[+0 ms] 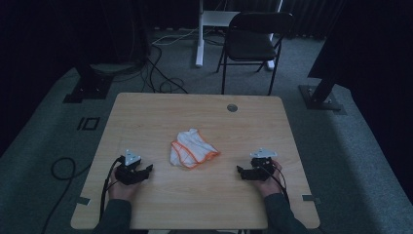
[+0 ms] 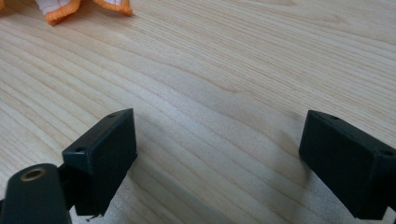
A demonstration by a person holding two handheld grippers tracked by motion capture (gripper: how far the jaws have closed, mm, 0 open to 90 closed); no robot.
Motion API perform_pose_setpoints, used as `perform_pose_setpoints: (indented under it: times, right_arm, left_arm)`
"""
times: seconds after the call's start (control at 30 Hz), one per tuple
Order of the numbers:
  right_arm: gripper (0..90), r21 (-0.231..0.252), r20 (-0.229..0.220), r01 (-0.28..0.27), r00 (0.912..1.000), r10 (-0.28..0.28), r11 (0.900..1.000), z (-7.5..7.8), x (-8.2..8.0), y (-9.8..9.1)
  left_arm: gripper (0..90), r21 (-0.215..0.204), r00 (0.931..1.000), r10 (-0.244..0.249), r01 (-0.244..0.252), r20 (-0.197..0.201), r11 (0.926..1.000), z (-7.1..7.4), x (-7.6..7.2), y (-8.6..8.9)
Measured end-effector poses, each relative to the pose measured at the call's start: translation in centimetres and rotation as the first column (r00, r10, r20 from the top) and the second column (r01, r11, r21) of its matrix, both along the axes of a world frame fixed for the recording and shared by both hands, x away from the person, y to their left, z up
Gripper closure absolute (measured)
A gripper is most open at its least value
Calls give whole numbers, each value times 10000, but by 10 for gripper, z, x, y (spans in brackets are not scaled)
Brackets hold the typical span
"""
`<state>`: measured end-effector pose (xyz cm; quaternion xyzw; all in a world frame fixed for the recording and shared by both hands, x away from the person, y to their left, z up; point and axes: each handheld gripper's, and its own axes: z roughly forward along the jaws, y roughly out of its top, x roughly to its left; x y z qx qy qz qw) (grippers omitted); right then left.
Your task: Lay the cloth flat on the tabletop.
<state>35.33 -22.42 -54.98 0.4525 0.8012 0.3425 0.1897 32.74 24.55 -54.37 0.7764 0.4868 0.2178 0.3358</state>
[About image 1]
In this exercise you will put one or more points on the grey table grommet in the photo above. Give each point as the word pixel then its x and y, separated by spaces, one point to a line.
pixel 232 108

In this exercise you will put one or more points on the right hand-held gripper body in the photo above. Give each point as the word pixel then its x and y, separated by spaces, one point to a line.
pixel 261 167

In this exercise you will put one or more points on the person's left hand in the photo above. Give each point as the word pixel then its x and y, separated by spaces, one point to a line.
pixel 121 191

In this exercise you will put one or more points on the black stand base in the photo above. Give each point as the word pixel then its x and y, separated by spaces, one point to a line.
pixel 89 87
pixel 319 97

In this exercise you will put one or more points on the white cloth with orange grid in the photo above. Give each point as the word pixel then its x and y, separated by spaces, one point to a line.
pixel 192 150

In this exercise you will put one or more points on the white desk frame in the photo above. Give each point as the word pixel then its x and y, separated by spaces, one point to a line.
pixel 202 39

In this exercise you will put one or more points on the grey tape strip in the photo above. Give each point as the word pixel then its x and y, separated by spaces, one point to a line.
pixel 311 198

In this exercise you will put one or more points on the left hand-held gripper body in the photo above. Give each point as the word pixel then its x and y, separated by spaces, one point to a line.
pixel 128 169

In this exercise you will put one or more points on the black folding chair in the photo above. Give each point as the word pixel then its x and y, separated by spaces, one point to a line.
pixel 251 42

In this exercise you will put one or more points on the person's right hand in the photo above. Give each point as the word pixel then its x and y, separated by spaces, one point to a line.
pixel 269 186

